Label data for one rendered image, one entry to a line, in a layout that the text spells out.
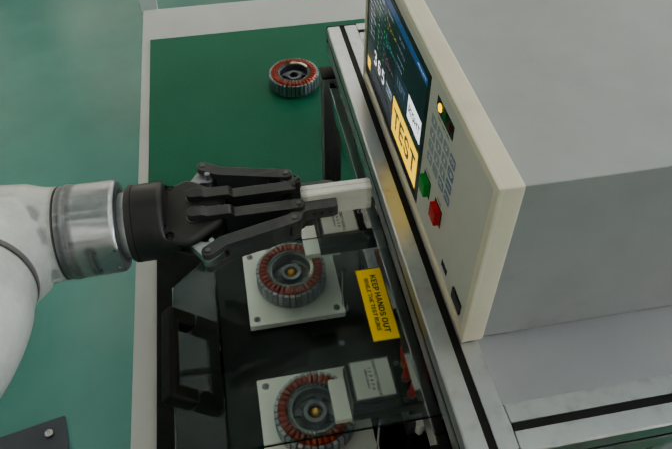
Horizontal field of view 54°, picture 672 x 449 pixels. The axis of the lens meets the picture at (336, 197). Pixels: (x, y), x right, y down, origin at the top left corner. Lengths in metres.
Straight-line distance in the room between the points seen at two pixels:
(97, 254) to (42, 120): 2.24
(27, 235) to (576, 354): 0.50
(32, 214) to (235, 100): 0.92
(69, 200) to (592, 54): 0.49
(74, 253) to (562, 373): 0.45
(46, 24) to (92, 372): 1.92
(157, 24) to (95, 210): 1.22
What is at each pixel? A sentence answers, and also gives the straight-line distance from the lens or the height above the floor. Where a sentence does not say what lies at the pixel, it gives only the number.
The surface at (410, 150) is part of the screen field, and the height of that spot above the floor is 1.18.
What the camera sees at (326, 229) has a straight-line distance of 0.99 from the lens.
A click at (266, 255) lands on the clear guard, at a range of 0.77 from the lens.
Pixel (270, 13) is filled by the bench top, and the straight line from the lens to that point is 1.81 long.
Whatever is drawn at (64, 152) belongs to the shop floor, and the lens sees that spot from 2.68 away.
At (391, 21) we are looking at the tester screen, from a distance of 0.76.
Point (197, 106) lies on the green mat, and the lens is 1.51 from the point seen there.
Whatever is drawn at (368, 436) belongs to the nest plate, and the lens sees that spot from 0.97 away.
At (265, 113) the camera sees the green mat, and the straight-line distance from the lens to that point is 1.47.
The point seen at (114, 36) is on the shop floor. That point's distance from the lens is 3.28.
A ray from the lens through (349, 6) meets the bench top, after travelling 1.84.
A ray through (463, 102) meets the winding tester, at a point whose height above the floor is 1.32.
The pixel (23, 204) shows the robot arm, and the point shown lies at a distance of 0.65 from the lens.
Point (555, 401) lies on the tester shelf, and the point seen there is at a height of 1.12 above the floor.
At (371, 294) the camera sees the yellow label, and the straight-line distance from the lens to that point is 0.73.
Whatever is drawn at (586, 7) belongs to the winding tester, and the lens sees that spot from 0.73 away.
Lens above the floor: 1.66
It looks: 46 degrees down
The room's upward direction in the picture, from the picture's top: straight up
